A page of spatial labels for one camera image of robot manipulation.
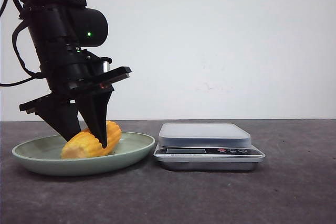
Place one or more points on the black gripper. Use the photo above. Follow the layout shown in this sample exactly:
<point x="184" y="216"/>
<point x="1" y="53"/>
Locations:
<point x="73" y="73"/>

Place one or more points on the yellow corn cob piece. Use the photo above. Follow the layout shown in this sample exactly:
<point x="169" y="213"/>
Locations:
<point x="86" y="145"/>

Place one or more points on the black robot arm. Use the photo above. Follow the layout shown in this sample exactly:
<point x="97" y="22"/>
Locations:
<point x="62" y="31"/>

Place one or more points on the green shallow plate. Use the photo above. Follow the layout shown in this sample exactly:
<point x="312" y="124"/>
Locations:
<point x="42" y="156"/>

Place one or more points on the silver digital kitchen scale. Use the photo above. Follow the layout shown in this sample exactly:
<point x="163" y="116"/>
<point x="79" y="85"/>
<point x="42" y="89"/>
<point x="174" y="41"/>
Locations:
<point x="206" y="146"/>

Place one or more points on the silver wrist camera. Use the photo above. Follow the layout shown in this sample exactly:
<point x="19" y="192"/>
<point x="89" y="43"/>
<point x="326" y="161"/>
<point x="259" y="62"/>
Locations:
<point x="105" y="66"/>

